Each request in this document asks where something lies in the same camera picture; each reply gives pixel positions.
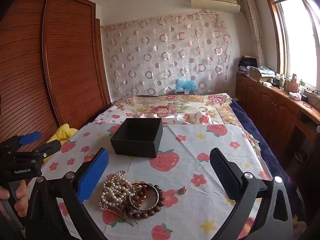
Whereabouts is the circle pattern sheer curtain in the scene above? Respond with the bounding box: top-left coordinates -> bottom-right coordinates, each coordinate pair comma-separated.
100,11 -> 233,97

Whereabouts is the brown wooden bead bracelet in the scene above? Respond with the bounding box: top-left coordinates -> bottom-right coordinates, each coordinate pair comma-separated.
125,184 -> 164,219

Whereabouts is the person's left hand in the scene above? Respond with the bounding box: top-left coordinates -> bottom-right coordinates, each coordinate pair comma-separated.
0,180 -> 28,222

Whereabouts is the silver metal bangle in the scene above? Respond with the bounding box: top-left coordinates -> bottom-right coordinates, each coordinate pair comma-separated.
129,183 -> 160,211

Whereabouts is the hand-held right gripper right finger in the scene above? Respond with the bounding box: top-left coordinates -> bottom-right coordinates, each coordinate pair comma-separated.
209,147 -> 293,240

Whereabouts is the dark slipper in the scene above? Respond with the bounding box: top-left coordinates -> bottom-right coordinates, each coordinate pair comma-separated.
294,148 -> 308,165

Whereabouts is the floral blanket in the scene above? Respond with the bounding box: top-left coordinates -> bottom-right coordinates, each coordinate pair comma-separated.
92,93 -> 260,150

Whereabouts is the white pearl bracelet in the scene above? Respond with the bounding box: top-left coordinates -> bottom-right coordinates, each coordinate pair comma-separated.
100,169 -> 137,212

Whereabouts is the dark blue blanket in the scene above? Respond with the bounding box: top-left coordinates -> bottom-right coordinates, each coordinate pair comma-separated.
229,99 -> 305,205

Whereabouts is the wooden frame window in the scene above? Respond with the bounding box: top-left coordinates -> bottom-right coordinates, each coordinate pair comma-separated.
262,0 -> 320,93

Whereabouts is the beige window curtain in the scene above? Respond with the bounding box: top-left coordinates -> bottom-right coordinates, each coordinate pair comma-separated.
240,0 -> 267,68

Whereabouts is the strawberry flower print cloth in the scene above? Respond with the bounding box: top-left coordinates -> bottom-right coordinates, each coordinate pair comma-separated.
25,122 -> 275,240

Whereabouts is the yellow plush toy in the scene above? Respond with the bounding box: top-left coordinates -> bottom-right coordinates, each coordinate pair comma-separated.
49,124 -> 78,146

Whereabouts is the black cardboard box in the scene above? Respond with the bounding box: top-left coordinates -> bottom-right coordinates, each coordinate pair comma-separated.
110,118 -> 163,158

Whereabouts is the wall air conditioner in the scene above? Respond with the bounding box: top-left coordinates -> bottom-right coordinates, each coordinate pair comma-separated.
191,0 -> 241,13

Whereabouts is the brown wooden cabinet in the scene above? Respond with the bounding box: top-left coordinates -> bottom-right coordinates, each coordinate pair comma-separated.
235,72 -> 320,157

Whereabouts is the dark pile of bags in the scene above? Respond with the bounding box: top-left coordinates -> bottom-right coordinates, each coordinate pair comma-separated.
239,56 -> 258,75

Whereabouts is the wooden headboard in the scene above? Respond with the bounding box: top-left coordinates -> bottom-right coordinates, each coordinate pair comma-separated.
0,0 -> 112,153

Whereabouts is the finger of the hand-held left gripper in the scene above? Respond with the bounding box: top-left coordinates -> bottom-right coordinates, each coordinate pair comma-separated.
17,131 -> 42,146
15,139 -> 62,168

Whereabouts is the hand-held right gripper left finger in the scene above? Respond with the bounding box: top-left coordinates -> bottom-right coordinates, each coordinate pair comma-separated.
25,147 -> 110,240

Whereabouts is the red string bracelet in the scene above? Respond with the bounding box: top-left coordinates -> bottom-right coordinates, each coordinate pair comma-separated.
132,182 -> 148,205

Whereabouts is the group of small bottles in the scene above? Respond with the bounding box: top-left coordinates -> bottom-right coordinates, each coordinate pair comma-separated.
272,73 -> 287,89

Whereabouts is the thin metal hairpin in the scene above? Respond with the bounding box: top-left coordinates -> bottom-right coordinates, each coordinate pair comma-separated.
102,204 -> 139,227

